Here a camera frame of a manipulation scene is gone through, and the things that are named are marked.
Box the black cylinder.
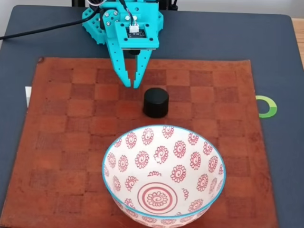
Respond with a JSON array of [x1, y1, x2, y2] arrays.
[[142, 87, 170, 119]]

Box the white card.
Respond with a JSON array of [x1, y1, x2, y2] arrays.
[[25, 86, 33, 108]]

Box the thin camera wire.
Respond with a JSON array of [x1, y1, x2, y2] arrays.
[[118, 0, 139, 33]]

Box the white bowl with red flowers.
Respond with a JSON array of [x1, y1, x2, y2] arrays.
[[101, 125, 228, 228]]

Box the dark grey desk mat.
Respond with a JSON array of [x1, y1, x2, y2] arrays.
[[0, 4, 304, 228]]

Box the thick black cable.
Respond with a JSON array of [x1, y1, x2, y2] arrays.
[[0, 19, 86, 41]]

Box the brown leather chessboard mat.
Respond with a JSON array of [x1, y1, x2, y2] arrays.
[[0, 56, 280, 228]]

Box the teal square camera box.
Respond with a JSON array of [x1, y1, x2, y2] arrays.
[[115, 20, 160, 56]]

